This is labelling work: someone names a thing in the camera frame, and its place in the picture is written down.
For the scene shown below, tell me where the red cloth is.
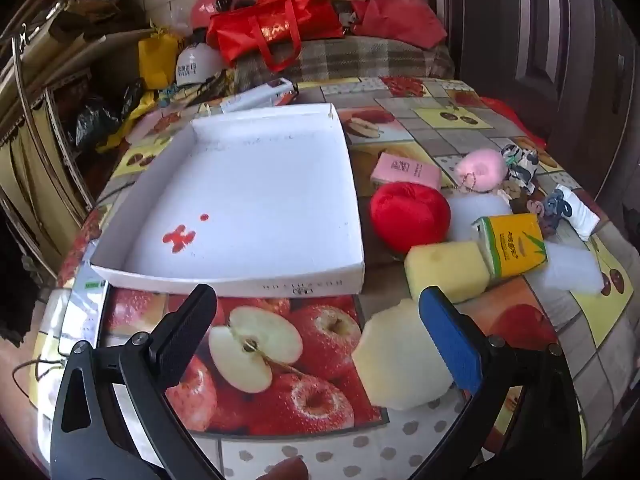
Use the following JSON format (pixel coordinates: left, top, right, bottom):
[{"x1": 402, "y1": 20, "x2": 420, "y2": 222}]
[{"x1": 352, "y1": 0, "x2": 448, "y2": 48}]

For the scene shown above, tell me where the brown monkey keychain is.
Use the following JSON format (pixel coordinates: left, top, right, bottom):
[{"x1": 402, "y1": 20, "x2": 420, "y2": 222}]
[{"x1": 502, "y1": 180, "x2": 546, "y2": 226}]

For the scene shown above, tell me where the white helmet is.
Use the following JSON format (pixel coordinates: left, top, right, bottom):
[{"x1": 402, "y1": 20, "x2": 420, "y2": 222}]
[{"x1": 175, "y1": 42, "x2": 228, "y2": 87}]

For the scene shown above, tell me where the pale yellow sponge piece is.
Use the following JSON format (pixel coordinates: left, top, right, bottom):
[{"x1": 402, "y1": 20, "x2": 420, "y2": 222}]
[{"x1": 351, "y1": 298, "x2": 468, "y2": 411}]

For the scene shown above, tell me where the red yarn ball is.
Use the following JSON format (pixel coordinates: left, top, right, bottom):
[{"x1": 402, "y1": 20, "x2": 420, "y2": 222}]
[{"x1": 370, "y1": 181, "x2": 452, "y2": 253}]

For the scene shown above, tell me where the yellow plastic bag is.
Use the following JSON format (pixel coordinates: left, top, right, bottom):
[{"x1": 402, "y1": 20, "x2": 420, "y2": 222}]
[{"x1": 137, "y1": 30, "x2": 186, "y2": 91}]

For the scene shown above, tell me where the white device box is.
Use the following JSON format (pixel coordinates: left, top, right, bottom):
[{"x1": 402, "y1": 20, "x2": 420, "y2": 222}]
[{"x1": 220, "y1": 77, "x2": 299, "y2": 113}]

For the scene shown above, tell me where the black hanging garment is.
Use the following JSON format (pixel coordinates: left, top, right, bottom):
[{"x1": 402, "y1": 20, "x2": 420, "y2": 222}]
[{"x1": 0, "y1": 200, "x2": 53, "y2": 346}]

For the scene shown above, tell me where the dark wooden door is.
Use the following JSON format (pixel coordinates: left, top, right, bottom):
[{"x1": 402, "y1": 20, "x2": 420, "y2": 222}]
[{"x1": 445, "y1": 0, "x2": 640, "y2": 211}]

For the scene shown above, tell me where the silver packet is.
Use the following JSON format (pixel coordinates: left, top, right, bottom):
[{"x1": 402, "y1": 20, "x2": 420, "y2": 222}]
[{"x1": 57, "y1": 280, "x2": 110, "y2": 356}]

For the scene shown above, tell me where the white folded cloth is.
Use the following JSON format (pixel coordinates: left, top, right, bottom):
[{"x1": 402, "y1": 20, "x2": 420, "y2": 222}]
[{"x1": 555, "y1": 185, "x2": 601, "y2": 242}]

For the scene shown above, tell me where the grey mouse plush keychain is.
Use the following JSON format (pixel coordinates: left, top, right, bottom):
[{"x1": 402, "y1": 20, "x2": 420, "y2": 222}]
[{"x1": 537, "y1": 185, "x2": 576, "y2": 233}]

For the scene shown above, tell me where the person's left hand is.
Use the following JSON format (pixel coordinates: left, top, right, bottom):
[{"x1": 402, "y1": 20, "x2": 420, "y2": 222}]
[{"x1": 252, "y1": 456, "x2": 309, "y2": 480}]

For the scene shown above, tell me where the white cardboard box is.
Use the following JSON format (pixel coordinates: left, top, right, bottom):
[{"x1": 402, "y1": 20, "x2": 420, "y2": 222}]
[{"x1": 90, "y1": 102, "x2": 366, "y2": 298}]

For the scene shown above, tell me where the black plastic bag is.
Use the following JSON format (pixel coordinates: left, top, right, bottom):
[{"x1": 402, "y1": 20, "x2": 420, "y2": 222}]
[{"x1": 75, "y1": 95, "x2": 121, "y2": 148}]

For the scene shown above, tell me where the cardboard pile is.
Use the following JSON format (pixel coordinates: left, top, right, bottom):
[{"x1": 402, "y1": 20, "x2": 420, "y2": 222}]
[{"x1": 10, "y1": 0, "x2": 151, "y2": 76}]

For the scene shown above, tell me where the beige rack curtain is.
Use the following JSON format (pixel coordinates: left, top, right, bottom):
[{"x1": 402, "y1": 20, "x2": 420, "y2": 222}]
[{"x1": 0, "y1": 135, "x2": 91, "y2": 241}]

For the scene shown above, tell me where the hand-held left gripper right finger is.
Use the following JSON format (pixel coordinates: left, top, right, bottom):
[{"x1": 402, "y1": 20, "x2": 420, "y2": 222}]
[{"x1": 407, "y1": 285, "x2": 588, "y2": 480}]

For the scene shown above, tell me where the red helmet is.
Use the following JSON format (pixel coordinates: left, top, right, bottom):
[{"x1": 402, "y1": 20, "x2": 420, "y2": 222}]
[{"x1": 189, "y1": 0, "x2": 256, "y2": 31}]

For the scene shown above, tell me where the yellow sponge block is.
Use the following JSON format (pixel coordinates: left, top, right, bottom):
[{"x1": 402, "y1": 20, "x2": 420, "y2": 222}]
[{"x1": 404, "y1": 241, "x2": 491, "y2": 303}]

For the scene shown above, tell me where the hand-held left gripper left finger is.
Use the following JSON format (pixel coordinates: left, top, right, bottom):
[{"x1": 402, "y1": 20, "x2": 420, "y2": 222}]
[{"x1": 50, "y1": 283, "x2": 226, "y2": 480}]

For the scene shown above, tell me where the yellow cloth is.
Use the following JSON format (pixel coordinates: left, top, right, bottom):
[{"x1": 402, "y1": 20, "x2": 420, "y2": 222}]
[{"x1": 97, "y1": 91, "x2": 156, "y2": 153}]

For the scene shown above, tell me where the pink fluffy pompom keychain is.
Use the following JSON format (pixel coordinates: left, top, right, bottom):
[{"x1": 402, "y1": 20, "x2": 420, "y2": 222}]
[{"x1": 454, "y1": 149, "x2": 508, "y2": 193}]

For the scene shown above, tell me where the white foam block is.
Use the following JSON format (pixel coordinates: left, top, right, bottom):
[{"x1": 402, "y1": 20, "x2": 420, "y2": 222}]
[
  {"x1": 446, "y1": 192, "x2": 513, "y2": 243},
  {"x1": 532, "y1": 241, "x2": 608, "y2": 297}
]

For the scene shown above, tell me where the pink tissue packet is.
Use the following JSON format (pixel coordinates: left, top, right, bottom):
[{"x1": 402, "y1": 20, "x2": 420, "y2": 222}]
[{"x1": 370, "y1": 151, "x2": 443, "y2": 191}]

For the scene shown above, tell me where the plaid sofa cover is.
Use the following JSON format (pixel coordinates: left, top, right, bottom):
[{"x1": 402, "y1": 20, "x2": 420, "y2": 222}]
[{"x1": 232, "y1": 35, "x2": 456, "y2": 96}]

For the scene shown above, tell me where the cow plush keychain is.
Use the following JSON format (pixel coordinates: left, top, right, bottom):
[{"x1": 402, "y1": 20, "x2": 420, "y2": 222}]
[{"x1": 500, "y1": 144, "x2": 540, "y2": 193}]

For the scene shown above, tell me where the fruit print tablecloth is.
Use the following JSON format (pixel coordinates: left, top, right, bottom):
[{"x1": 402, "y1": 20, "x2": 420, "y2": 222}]
[{"x1": 27, "y1": 76, "x2": 640, "y2": 480}]

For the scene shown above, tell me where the red tote bag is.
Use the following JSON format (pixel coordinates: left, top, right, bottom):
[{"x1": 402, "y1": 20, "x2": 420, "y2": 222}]
[{"x1": 206, "y1": 0, "x2": 346, "y2": 72}]

